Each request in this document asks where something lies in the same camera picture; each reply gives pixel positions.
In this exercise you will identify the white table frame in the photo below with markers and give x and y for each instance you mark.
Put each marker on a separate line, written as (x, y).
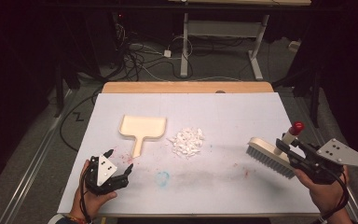
(223, 28)

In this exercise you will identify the white power adapter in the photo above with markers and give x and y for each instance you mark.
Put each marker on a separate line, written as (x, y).
(167, 53)

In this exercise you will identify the pile of white scraps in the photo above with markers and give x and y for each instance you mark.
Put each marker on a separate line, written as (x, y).
(188, 141)

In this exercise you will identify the person's left hand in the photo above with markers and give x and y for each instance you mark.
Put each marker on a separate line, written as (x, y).
(94, 202)

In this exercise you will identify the white table mat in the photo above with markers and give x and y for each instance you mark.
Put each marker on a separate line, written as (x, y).
(214, 118)

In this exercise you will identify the metal floor rail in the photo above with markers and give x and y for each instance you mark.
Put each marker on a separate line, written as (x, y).
(34, 174)

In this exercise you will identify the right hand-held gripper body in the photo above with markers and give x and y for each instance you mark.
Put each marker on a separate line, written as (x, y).
(323, 168)

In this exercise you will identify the person's right hand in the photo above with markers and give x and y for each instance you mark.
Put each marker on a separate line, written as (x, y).
(326, 193)

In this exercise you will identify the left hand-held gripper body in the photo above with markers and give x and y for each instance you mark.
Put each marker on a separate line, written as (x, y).
(105, 174)

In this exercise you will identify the wooden table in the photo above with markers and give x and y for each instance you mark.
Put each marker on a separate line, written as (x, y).
(167, 87)

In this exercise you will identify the cream dustpan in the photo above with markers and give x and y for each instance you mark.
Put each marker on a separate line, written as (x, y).
(143, 126)

